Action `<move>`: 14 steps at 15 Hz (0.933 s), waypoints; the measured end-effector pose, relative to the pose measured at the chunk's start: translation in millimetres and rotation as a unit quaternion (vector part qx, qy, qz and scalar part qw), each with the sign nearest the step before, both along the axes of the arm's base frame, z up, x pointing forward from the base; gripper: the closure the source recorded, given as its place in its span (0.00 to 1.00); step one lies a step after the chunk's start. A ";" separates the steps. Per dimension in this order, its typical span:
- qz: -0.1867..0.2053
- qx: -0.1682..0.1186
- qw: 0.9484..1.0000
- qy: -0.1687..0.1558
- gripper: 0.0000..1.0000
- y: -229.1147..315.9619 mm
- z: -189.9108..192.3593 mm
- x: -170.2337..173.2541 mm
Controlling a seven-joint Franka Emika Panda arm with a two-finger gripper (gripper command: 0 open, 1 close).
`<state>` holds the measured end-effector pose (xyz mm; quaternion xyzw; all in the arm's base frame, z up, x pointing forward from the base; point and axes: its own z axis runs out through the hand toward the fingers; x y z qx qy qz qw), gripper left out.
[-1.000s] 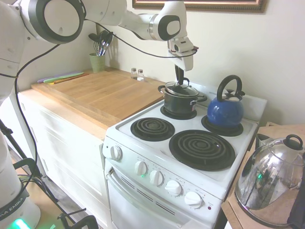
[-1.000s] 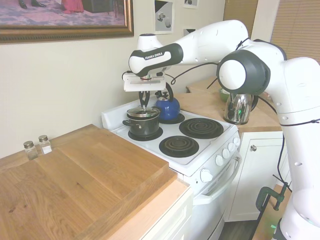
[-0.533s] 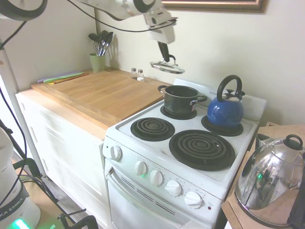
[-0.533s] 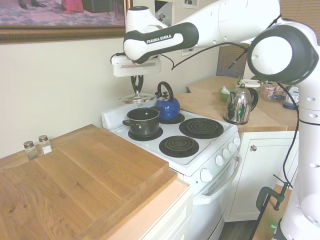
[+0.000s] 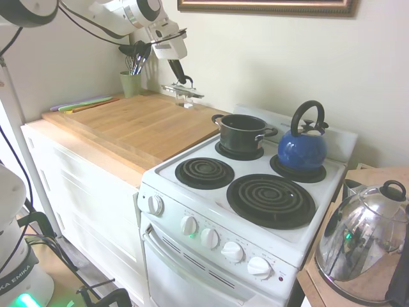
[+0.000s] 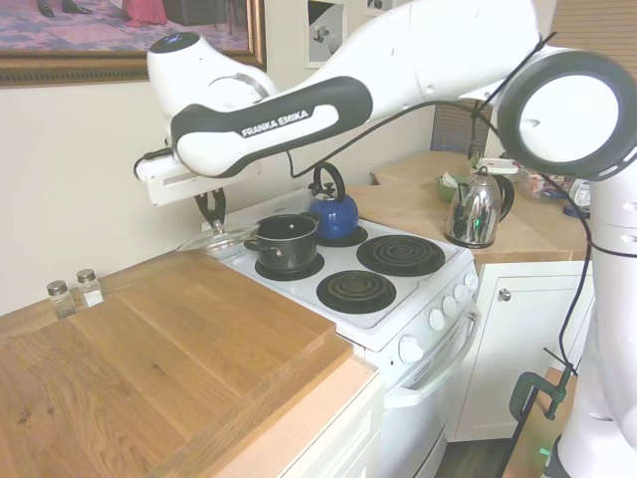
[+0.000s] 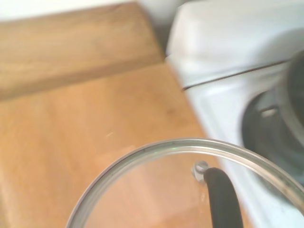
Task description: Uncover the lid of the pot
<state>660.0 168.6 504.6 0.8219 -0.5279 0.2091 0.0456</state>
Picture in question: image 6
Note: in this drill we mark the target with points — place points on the gold framed painting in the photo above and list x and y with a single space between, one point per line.
99 30

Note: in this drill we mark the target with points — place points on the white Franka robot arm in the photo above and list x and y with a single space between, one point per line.
423 65

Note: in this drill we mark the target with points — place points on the metal cabinet knob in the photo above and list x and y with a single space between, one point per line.
505 294

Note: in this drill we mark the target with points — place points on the stainless steel electric kettle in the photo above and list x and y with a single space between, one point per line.
475 214

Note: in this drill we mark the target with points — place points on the brown window blind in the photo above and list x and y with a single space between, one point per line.
453 129

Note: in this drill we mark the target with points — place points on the glass salt shaker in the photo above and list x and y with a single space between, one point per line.
90 291

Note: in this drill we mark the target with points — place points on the white cabinet door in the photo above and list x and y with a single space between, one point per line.
537 348

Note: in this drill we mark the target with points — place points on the large grey spheres print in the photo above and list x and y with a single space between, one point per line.
323 35

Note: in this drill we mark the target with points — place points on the blue stovetop kettle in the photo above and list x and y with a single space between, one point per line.
333 215

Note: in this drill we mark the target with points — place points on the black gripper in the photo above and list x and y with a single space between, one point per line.
211 194

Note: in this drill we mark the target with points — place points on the green metal clamp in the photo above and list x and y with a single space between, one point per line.
522 393

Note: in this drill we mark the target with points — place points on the white base cabinet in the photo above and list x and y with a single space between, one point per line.
318 438

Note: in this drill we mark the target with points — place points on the black coil burner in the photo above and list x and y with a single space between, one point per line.
360 234
283 274
400 254
356 291

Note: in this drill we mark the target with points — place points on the glass pot lid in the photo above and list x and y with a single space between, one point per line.
219 237

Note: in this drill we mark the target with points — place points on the white lidded container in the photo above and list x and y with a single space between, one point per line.
497 165

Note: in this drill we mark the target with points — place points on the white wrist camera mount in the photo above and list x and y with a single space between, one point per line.
169 186

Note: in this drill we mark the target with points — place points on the white stove knob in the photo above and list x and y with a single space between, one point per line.
471 282
449 305
437 319
410 349
460 292

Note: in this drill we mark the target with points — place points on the cropped grey wall print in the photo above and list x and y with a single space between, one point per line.
375 4

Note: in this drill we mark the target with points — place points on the clear dish soap bottle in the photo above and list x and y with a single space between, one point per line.
579 194

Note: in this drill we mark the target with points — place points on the large wooden butcher board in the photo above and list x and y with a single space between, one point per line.
174 343

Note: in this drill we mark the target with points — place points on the glass pepper shaker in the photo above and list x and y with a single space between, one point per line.
62 301

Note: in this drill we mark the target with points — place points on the clear plastic food container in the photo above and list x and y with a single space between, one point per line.
532 184

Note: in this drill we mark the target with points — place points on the white electric stove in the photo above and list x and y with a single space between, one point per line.
423 413

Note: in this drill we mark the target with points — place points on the black cooking pot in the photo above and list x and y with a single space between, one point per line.
288 249

